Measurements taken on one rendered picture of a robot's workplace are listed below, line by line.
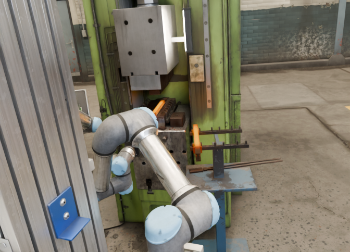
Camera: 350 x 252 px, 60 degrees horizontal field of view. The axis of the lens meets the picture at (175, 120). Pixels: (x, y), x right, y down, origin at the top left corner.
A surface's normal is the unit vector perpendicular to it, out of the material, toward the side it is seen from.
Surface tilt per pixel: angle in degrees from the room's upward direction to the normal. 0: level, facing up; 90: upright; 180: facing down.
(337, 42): 90
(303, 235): 0
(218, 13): 90
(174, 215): 8
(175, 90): 90
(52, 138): 90
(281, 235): 0
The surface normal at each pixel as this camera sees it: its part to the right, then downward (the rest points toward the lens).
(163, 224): -0.18, -0.89
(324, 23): -0.07, 0.35
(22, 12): 0.94, 0.04
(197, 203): 0.13, -0.61
